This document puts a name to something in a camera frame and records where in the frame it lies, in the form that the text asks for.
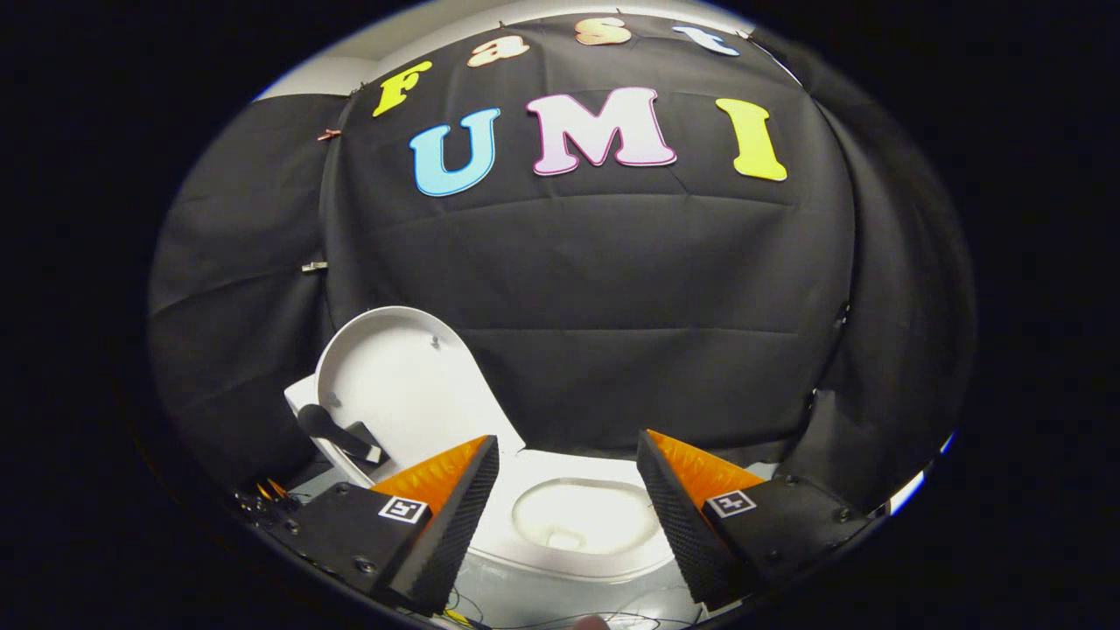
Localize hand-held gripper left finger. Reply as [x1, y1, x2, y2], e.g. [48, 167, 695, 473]
[271, 434, 501, 617]

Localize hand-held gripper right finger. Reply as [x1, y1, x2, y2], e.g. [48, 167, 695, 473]
[635, 428, 877, 613]

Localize white toilet lid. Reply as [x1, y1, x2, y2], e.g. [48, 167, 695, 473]
[314, 305, 527, 491]

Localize black lid handle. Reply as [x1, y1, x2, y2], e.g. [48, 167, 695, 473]
[297, 403, 391, 466]

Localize white toilet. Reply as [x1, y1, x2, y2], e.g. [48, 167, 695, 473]
[283, 374, 781, 626]

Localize black backdrop cloth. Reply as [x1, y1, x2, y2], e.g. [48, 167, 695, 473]
[147, 12, 977, 519]

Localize thin tangled floor wires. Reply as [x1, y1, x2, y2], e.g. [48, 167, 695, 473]
[442, 588, 701, 630]

